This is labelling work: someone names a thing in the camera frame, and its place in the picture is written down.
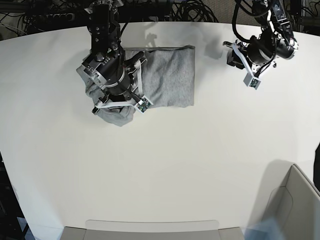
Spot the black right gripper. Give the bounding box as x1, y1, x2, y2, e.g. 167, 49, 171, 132
92, 51, 145, 119

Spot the black power strip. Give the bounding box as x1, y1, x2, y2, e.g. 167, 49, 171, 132
32, 12, 76, 22

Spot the dark object right edge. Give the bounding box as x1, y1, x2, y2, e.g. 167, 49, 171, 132
313, 144, 320, 190

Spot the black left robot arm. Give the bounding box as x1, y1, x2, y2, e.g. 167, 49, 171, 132
231, 0, 299, 69

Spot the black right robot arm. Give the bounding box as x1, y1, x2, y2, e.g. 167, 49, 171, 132
76, 0, 152, 114

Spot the grey bin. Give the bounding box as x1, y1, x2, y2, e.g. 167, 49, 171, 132
261, 164, 320, 240
60, 219, 245, 240

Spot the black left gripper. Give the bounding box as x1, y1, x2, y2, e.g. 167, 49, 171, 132
226, 34, 277, 70

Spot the grey T-shirt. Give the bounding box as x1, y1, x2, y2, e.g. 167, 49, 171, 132
79, 45, 196, 127

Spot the grey bin right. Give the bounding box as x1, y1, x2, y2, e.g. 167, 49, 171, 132
261, 164, 320, 240

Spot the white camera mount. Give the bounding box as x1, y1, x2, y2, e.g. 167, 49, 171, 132
222, 41, 276, 90
94, 58, 154, 114

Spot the grey bin bottom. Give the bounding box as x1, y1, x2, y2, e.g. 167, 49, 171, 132
60, 219, 245, 240

